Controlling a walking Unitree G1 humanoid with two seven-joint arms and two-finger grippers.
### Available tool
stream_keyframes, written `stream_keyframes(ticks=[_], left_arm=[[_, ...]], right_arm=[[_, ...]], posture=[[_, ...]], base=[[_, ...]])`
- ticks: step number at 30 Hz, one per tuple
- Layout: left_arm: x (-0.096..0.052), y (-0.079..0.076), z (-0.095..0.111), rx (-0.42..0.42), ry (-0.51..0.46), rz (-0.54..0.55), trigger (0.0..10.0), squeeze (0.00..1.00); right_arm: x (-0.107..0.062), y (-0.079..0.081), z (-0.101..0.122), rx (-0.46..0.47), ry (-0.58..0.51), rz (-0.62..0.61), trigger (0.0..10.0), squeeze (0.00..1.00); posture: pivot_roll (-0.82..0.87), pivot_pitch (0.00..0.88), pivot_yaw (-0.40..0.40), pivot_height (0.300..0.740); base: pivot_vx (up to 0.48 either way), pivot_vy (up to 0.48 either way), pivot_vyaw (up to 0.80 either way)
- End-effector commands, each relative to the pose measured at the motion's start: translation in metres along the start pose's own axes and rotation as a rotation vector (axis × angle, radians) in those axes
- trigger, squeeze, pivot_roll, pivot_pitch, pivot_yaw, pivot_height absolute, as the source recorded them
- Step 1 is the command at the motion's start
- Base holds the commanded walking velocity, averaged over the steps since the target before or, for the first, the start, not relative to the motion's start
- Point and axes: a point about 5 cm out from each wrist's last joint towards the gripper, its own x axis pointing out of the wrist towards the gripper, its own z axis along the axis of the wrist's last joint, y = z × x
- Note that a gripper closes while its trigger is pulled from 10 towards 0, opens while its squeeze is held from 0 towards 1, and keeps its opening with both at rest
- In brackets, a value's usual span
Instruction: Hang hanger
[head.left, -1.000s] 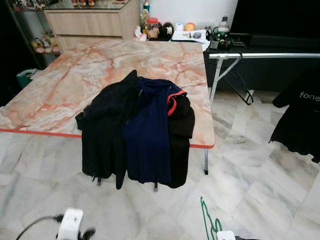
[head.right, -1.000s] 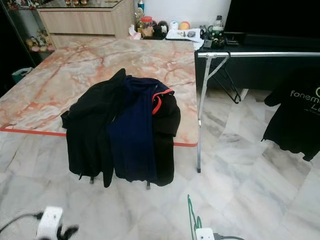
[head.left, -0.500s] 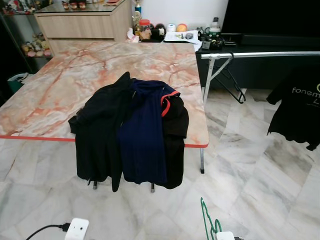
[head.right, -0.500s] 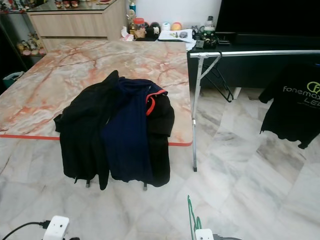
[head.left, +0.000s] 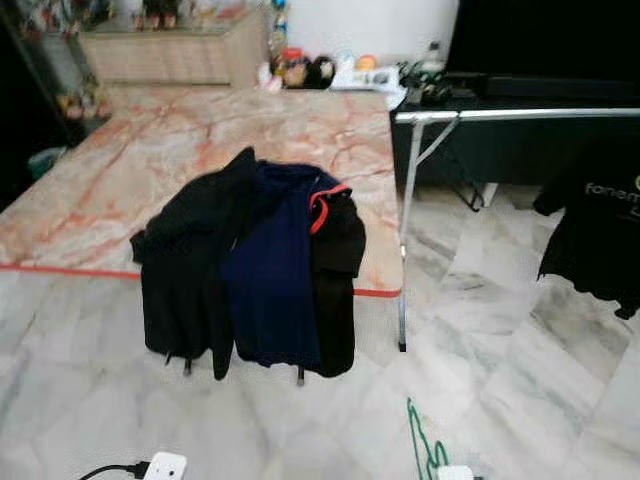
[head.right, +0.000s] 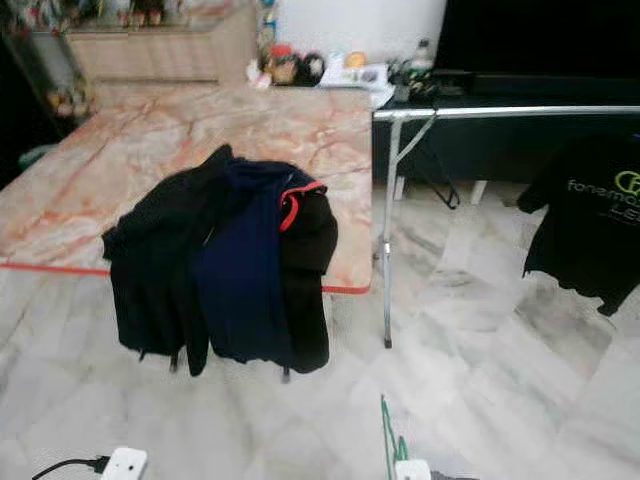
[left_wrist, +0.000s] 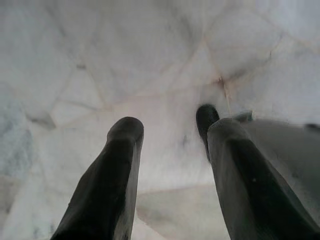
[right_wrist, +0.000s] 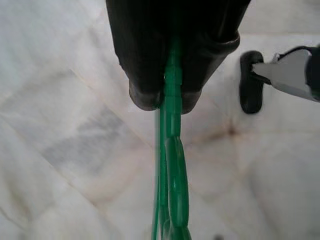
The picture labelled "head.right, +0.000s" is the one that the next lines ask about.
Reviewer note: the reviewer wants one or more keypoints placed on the black printed T-shirt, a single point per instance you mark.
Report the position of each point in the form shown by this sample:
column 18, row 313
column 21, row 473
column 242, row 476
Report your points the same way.
column 580, row 240

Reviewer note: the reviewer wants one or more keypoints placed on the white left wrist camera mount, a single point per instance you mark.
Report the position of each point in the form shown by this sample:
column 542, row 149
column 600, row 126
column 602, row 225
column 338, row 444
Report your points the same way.
column 125, row 465

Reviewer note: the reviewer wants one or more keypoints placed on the black mouse plush toy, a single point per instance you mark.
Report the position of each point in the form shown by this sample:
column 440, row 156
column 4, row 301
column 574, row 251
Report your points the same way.
column 308, row 70

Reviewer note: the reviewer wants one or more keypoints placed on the white paper stack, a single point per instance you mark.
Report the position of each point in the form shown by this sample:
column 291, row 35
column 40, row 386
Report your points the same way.
column 355, row 78

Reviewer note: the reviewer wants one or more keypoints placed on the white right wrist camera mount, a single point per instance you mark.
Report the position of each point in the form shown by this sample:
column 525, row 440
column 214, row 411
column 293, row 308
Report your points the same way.
column 413, row 470

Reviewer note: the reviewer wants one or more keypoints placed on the silver metal clothes rack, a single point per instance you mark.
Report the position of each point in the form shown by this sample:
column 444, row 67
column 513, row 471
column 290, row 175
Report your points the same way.
column 510, row 112

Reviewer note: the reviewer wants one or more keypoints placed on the black television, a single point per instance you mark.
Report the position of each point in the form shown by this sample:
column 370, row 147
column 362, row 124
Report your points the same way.
column 540, row 35

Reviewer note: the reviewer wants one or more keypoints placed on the jar with red lid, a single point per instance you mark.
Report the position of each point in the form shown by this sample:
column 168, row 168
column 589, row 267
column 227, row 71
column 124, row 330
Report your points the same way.
column 280, row 63

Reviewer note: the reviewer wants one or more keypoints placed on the navy blue garment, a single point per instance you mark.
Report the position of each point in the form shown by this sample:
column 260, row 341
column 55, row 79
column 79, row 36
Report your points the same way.
column 250, row 270

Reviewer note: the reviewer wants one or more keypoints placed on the light wooden cabinet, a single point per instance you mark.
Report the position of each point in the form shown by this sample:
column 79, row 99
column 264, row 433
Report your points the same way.
column 160, row 55

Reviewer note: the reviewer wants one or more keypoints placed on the green plastic hanger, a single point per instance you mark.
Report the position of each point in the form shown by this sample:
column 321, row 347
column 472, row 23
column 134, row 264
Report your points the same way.
column 390, row 435

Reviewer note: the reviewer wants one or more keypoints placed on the clear plastic bottle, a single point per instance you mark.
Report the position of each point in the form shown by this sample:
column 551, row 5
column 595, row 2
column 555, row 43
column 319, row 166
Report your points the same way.
column 424, row 55

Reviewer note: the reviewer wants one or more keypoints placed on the black soundbar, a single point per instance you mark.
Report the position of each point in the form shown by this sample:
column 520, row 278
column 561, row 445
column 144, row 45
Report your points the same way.
column 550, row 84

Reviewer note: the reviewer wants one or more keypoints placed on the marble table with red edge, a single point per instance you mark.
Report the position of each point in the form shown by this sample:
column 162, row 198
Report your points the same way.
column 140, row 150

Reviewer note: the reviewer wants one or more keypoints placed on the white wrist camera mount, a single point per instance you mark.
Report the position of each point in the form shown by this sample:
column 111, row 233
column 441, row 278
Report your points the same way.
column 413, row 470
column 125, row 465

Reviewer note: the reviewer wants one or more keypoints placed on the dark glass display cabinet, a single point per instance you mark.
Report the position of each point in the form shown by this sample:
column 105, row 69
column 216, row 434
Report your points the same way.
column 30, row 80

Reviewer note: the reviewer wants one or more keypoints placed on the blue and gold trophy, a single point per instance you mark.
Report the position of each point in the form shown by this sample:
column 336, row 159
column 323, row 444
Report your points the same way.
column 267, row 28

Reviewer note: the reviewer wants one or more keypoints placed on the plain black garment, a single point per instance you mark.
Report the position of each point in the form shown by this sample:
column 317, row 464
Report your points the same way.
column 160, row 270

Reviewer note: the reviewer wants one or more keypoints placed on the black TV console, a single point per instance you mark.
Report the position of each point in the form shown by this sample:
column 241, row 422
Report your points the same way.
column 490, row 150

